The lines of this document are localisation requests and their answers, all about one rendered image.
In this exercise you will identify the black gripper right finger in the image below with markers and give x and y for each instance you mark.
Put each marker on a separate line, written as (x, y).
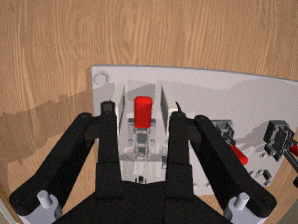
(243, 200)

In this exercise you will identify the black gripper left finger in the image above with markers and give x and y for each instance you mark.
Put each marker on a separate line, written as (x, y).
(41, 198)

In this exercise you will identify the grey rectangular block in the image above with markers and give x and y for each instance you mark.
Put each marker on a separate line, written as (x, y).
(129, 168)

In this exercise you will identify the grey metal fixture plate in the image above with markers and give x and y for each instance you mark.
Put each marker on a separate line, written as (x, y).
(249, 100)

